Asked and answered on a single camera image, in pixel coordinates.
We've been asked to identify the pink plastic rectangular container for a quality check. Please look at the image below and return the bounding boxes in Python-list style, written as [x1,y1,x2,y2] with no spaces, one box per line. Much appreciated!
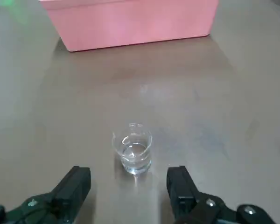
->
[39,0,219,52]

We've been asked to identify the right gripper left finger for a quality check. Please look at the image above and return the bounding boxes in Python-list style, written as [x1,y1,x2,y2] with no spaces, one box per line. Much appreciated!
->
[0,166,91,224]

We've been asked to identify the small clear glass beaker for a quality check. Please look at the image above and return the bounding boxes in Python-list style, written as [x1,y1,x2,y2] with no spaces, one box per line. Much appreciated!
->
[112,123,153,175]

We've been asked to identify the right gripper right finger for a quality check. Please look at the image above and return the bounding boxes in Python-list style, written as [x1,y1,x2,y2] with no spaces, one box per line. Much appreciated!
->
[167,166,280,224]

